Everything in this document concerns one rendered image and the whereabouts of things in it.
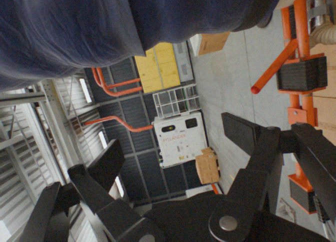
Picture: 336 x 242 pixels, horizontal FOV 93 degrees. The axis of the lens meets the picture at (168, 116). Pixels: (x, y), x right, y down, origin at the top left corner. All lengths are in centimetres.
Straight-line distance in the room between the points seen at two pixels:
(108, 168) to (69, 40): 26
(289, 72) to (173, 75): 727
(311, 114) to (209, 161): 683
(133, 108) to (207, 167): 639
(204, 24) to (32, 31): 32
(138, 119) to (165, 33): 1101
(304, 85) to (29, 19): 56
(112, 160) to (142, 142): 1165
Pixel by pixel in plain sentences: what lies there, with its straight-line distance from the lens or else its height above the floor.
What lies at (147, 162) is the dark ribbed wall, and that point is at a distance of 1249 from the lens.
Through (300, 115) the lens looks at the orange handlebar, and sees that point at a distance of 53.
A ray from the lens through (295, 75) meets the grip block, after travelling 51.
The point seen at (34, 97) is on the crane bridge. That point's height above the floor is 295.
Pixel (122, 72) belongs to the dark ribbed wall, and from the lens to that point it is 1118.
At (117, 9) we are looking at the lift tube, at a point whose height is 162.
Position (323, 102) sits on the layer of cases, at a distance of 151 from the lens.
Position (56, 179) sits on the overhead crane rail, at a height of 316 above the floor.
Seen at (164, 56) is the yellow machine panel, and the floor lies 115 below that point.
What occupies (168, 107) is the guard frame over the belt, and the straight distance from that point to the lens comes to 775.
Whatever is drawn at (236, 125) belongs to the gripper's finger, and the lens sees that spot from 17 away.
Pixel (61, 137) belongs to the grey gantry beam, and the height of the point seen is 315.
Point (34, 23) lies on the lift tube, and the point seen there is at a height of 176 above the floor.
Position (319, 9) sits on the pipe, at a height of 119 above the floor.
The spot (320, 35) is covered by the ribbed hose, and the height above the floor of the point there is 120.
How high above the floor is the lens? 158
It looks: 1 degrees up
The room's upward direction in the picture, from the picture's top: 104 degrees counter-clockwise
